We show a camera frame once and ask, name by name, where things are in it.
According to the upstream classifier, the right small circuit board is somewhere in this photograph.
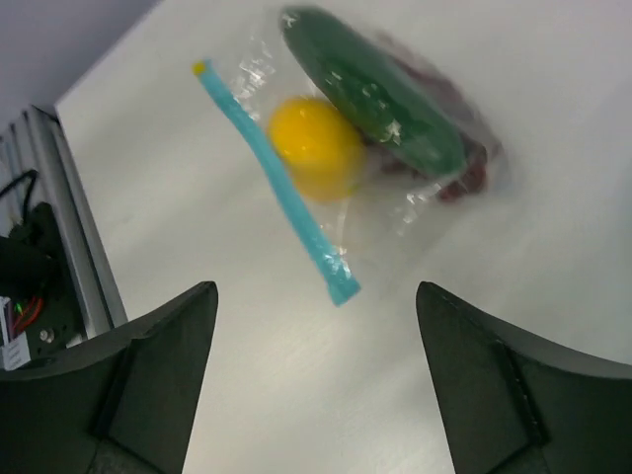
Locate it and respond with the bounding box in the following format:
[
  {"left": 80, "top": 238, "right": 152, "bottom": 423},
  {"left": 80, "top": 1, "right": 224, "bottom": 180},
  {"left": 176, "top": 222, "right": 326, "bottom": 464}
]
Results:
[{"left": 1, "top": 296, "right": 43, "bottom": 371}]

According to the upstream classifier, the aluminium mounting rail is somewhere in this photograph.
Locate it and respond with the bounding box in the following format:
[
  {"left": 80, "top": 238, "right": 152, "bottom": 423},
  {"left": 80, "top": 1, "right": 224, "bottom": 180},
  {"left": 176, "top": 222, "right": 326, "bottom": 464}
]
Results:
[{"left": 1, "top": 105, "right": 127, "bottom": 340}]

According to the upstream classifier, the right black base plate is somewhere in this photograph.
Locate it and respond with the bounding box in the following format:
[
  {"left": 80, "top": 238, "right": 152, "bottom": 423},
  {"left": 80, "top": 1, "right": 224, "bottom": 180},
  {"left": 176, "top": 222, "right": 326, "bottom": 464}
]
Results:
[{"left": 0, "top": 170, "right": 85, "bottom": 376}]

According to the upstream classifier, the clear zip top bag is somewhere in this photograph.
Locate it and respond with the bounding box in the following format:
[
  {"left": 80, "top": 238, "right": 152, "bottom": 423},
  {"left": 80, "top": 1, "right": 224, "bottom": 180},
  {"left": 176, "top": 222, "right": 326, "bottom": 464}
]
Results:
[{"left": 192, "top": 3, "right": 505, "bottom": 305}]

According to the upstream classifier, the red grape bunch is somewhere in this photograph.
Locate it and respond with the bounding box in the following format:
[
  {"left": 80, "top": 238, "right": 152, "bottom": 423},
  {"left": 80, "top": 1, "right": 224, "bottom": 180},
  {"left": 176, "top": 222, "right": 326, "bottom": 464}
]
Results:
[{"left": 369, "top": 29, "right": 505, "bottom": 206}]

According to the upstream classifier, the yellow lemon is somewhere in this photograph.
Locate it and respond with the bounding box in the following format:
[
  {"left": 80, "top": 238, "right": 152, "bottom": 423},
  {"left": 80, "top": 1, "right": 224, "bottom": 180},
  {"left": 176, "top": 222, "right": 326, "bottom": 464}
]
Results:
[{"left": 267, "top": 96, "right": 367, "bottom": 202}]

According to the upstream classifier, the green cucumber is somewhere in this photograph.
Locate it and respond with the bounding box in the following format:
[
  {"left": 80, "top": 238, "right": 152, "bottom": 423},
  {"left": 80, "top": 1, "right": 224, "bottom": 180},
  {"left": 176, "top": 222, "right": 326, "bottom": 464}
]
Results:
[{"left": 279, "top": 5, "right": 466, "bottom": 178}]

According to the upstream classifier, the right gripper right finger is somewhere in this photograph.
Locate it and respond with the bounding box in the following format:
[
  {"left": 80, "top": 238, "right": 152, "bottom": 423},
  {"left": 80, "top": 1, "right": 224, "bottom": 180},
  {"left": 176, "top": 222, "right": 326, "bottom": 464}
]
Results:
[{"left": 416, "top": 282, "right": 631, "bottom": 473}]

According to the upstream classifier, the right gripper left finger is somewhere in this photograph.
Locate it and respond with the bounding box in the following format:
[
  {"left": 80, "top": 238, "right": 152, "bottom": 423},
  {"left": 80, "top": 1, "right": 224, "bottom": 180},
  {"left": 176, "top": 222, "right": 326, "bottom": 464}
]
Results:
[{"left": 1, "top": 281, "right": 218, "bottom": 473}]

